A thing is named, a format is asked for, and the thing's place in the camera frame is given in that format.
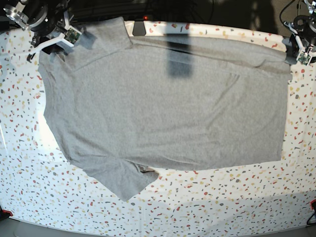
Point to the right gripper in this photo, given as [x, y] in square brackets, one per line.
[43, 25]

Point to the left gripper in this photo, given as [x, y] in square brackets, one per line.
[303, 29]

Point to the grey T-shirt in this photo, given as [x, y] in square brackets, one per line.
[121, 106]

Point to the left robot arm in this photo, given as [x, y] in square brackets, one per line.
[311, 7]

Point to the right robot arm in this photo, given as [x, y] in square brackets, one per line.
[21, 11]

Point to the terrazzo pattern table cloth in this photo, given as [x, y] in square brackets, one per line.
[38, 185]

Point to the red clamp right corner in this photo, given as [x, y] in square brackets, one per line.
[313, 205]

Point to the red clamp corner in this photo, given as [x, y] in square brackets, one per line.
[313, 205]
[5, 214]

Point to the red clamp left corner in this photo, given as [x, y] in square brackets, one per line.
[5, 214]

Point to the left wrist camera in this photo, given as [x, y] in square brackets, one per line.
[304, 58]

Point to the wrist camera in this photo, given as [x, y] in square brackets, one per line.
[72, 35]
[304, 58]

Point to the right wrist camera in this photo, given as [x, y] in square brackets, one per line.
[72, 35]

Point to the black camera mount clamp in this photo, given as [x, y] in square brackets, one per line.
[139, 29]

